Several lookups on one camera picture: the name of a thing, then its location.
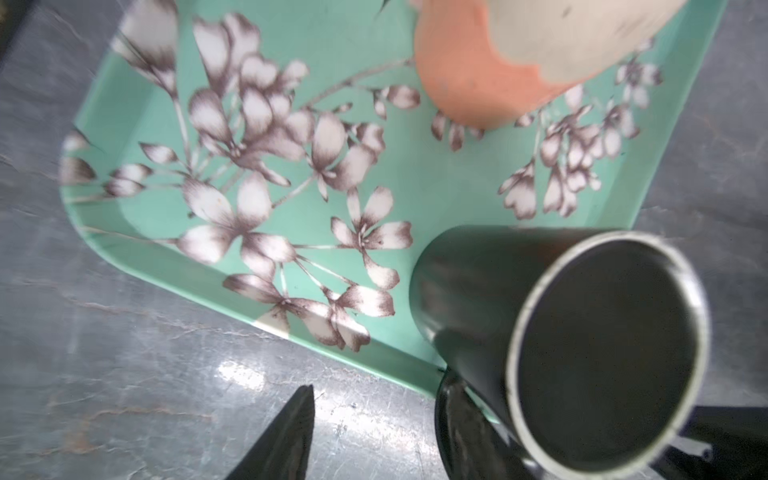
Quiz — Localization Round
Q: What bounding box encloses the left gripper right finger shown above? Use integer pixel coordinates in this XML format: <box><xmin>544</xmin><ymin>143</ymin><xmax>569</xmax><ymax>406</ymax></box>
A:
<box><xmin>434</xmin><ymin>369</ymin><xmax>537</xmax><ymax>479</ymax></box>

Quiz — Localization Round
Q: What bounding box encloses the green floral tray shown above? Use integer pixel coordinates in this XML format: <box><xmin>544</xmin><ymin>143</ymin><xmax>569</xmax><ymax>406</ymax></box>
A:
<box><xmin>59</xmin><ymin>1</ymin><xmax>725</xmax><ymax>394</ymax></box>

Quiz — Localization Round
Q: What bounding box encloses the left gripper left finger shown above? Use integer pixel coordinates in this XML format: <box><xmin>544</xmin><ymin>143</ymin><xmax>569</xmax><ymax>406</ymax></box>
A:
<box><xmin>225</xmin><ymin>385</ymin><xmax>315</xmax><ymax>480</ymax></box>

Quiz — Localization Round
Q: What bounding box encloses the black speckled mug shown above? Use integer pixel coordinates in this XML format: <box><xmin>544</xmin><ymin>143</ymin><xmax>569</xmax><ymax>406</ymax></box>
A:
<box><xmin>409</xmin><ymin>225</ymin><xmax>711</xmax><ymax>479</ymax></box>

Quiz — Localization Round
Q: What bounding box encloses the beige and salmon mug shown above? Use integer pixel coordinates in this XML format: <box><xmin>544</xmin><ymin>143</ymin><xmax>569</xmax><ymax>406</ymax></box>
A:
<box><xmin>413</xmin><ymin>0</ymin><xmax>684</xmax><ymax>129</ymax></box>

